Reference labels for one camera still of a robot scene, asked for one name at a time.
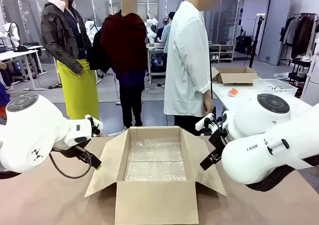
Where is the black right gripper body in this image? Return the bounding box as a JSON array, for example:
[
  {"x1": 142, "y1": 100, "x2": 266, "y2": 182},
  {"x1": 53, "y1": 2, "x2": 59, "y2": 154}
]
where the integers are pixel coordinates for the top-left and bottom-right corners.
[{"x1": 208, "y1": 127, "x2": 229, "y2": 154}]

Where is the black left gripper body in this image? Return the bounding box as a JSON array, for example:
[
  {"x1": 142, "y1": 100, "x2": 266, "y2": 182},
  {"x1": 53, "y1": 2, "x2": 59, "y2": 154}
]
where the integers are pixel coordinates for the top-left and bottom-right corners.
[{"x1": 51, "y1": 144, "x2": 92, "y2": 161}]

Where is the person's right hand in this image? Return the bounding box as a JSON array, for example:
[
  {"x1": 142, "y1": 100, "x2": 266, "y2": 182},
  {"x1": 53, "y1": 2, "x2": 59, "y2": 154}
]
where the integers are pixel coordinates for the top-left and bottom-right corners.
[{"x1": 203, "y1": 98, "x2": 215, "y2": 116}]

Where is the white side table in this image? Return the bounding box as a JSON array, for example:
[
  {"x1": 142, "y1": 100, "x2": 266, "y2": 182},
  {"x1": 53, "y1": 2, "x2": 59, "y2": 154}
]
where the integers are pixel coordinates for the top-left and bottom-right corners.
[{"x1": 211, "y1": 81, "x2": 314, "y2": 118}]

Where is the clear bubble wrap sheet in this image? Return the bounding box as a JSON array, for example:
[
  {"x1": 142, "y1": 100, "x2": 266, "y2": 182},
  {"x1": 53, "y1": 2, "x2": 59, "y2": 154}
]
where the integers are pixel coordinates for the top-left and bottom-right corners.
[{"x1": 123, "y1": 137, "x2": 188, "y2": 182}]

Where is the small open cardboard box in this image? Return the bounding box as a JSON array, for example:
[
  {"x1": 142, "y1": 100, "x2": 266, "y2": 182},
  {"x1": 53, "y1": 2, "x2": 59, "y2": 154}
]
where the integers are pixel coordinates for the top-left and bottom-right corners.
[{"x1": 211, "y1": 66, "x2": 260, "y2": 87}]

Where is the open brown cardboard box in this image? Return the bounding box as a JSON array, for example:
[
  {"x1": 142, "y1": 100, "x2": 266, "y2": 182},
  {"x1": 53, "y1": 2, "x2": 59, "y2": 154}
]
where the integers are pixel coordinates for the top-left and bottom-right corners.
[{"x1": 84, "y1": 125, "x2": 227, "y2": 225}]

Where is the white plastic mesh basket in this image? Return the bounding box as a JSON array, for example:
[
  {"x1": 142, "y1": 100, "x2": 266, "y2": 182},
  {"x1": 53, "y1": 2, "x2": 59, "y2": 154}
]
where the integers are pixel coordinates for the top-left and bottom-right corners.
[{"x1": 252, "y1": 78, "x2": 299, "y2": 97}]

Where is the person in white shirt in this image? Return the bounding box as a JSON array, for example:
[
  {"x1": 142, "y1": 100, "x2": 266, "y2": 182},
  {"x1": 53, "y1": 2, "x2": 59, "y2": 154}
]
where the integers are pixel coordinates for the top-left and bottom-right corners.
[{"x1": 163, "y1": 0, "x2": 222, "y2": 136}]

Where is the white shoe shelf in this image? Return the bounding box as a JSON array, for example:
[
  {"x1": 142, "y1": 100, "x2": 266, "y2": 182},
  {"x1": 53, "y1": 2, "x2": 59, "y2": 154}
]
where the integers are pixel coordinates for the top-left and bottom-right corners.
[{"x1": 208, "y1": 43, "x2": 235, "y2": 64}]

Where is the mannequin camouflage jacket yellow skirt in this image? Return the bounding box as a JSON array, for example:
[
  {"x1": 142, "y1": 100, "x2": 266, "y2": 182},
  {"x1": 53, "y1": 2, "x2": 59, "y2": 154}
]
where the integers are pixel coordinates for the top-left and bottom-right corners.
[{"x1": 40, "y1": 0, "x2": 100, "y2": 121}]

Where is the computer case with coloured lights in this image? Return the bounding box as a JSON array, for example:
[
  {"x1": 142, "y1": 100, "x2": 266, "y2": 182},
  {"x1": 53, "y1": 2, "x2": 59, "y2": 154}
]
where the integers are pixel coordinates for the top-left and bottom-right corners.
[{"x1": 150, "y1": 52, "x2": 167, "y2": 77}]

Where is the white desk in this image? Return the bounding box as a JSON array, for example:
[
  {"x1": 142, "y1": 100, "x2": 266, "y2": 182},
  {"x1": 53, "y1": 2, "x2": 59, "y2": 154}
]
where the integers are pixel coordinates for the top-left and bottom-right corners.
[{"x1": 0, "y1": 45, "x2": 46, "y2": 91}]

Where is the black rolling cart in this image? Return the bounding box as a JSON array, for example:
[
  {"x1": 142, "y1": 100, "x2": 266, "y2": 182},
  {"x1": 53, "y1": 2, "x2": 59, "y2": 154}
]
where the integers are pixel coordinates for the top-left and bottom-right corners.
[{"x1": 287, "y1": 56, "x2": 313, "y2": 87}]

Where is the white cabinet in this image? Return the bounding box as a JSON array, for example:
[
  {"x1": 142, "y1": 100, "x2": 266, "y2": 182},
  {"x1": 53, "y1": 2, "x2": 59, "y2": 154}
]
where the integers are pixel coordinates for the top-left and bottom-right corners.
[{"x1": 301, "y1": 42, "x2": 319, "y2": 107}]

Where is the black hat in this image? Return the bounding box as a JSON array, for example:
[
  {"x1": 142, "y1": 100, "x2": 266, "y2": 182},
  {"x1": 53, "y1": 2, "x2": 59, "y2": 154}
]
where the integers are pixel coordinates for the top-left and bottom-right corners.
[{"x1": 13, "y1": 45, "x2": 31, "y2": 53}]

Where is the mannequin with dark red shawl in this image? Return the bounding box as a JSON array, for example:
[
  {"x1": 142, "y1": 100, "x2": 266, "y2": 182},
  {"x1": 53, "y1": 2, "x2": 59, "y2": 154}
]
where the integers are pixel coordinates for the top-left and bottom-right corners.
[{"x1": 89, "y1": 0, "x2": 149, "y2": 129}]

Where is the person in teal jacket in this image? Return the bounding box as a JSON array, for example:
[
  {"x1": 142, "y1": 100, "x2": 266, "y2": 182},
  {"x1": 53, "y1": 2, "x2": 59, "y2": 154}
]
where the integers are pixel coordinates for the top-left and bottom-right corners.
[{"x1": 160, "y1": 10, "x2": 176, "y2": 54}]

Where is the black clothes rack with coats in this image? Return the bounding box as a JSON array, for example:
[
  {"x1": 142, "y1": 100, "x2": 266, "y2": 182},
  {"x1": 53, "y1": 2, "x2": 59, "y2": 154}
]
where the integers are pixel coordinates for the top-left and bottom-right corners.
[{"x1": 277, "y1": 12, "x2": 319, "y2": 67}]

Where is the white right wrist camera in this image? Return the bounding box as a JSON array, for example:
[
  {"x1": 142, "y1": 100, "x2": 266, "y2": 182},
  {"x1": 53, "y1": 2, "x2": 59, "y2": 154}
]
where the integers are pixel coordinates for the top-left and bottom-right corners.
[{"x1": 195, "y1": 112, "x2": 224, "y2": 136}]

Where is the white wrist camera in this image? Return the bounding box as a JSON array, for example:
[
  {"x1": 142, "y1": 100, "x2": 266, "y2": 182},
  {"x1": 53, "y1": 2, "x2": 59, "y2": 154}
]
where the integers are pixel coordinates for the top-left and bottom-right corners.
[
  {"x1": 84, "y1": 114, "x2": 104, "y2": 137},
  {"x1": 195, "y1": 112, "x2": 224, "y2": 136}
]

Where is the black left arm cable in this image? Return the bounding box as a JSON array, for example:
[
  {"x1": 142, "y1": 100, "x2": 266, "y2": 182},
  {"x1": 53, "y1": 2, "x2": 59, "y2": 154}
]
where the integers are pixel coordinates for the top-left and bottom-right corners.
[{"x1": 49, "y1": 151, "x2": 93, "y2": 180}]

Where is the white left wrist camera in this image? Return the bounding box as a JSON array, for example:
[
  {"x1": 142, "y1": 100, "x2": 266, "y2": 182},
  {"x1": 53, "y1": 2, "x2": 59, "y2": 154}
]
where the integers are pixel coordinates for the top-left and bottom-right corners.
[{"x1": 84, "y1": 114, "x2": 104, "y2": 137}]

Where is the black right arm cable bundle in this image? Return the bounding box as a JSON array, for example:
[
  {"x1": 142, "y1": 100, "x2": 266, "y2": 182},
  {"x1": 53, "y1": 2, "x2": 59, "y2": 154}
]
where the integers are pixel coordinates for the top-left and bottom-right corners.
[{"x1": 245, "y1": 157, "x2": 319, "y2": 192}]

